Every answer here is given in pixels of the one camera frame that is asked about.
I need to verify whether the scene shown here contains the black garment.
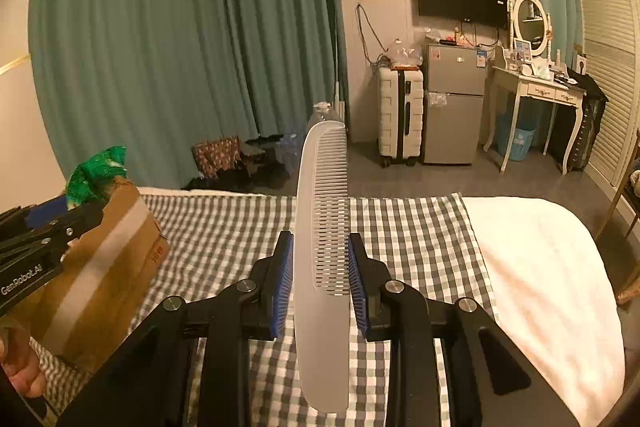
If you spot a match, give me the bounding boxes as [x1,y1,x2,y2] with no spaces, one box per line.
[562,69,608,172]

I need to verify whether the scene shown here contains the person's left hand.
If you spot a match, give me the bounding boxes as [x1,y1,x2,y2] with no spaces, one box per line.
[0,327,47,418]

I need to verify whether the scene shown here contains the white louvred wardrobe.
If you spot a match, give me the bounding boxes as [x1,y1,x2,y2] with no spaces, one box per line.
[575,0,640,202]

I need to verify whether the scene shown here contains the silver two-door fridge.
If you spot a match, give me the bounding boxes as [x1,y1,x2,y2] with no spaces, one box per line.
[422,42,488,165]

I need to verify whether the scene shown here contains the wall cables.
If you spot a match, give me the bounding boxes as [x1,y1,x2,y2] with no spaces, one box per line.
[356,3,387,68]

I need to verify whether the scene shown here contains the clear plastic bags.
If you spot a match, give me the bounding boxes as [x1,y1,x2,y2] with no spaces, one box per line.
[385,37,421,70]

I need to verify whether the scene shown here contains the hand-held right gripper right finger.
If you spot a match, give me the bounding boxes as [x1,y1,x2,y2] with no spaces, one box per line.
[347,232,588,427]

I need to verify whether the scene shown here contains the cardboard box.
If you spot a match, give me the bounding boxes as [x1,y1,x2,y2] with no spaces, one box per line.
[27,177,171,375]

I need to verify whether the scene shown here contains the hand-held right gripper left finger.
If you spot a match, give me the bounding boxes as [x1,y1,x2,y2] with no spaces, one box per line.
[57,231,296,427]

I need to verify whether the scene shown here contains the green checked cloth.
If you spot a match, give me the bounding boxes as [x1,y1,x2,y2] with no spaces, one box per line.
[30,193,501,427]

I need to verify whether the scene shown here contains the white oval vanity mirror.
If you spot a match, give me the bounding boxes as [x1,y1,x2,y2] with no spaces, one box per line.
[511,0,551,60]

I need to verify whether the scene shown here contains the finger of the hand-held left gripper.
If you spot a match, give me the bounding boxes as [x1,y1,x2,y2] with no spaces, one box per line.
[0,202,107,258]
[25,199,68,228]

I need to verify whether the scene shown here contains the white hard suitcase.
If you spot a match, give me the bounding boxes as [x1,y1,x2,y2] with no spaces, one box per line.
[376,66,425,168]

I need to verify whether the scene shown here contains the blue waste bin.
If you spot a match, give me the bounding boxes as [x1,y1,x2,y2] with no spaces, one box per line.
[496,112,538,162]

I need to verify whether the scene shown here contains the white curtain wand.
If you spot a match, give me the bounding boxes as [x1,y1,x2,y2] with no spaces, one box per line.
[334,52,347,142]

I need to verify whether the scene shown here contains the white comb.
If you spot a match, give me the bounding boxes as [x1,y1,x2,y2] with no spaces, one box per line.
[292,120,351,413]

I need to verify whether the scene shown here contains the white dressing table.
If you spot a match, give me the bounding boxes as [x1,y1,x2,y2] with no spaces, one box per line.
[482,59,587,175]

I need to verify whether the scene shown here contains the green packet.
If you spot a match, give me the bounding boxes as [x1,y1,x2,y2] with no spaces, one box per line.
[65,145,128,210]

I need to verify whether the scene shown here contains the floral patterned bag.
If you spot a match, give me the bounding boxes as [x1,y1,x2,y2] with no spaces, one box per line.
[192,136,243,180]

